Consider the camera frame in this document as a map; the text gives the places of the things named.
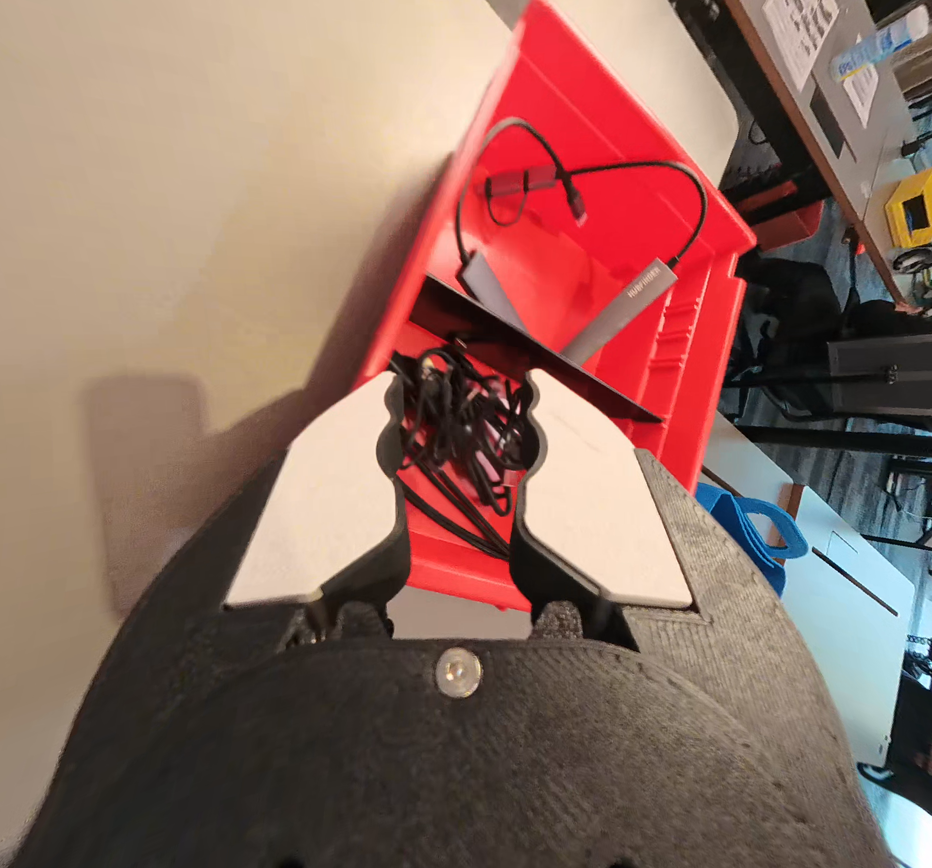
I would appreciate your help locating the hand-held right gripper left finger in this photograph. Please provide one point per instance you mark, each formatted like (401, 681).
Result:
(320, 511)

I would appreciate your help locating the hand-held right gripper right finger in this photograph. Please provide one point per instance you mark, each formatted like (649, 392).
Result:
(604, 511)

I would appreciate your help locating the red plastic bin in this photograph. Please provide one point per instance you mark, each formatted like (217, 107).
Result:
(626, 227)

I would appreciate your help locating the grey usb adapter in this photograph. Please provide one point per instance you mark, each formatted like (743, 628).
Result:
(524, 182)

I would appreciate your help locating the blue fabric bag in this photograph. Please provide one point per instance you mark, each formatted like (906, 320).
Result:
(735, 518)

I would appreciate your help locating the black bin divider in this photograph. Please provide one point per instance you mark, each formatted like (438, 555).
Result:
(502, 344)

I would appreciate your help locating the white low cabinet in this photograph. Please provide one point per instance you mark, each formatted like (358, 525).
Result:
(837, 628)

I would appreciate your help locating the black equipment case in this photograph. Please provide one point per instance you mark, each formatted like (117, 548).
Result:
(881, 373)

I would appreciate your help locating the dark red crate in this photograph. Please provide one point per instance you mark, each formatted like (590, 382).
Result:
(793, 223)

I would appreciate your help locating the yellow plastic box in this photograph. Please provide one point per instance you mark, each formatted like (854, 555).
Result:
(910, 205)

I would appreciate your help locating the grey desk with wooden edge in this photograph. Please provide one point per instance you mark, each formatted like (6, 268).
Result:
(874, 132)

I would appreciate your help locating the clear plastic water bottle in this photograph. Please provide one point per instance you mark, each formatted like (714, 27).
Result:
(874, 45)

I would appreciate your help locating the white printed paper sheet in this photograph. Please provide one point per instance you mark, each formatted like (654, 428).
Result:
(801, 9)

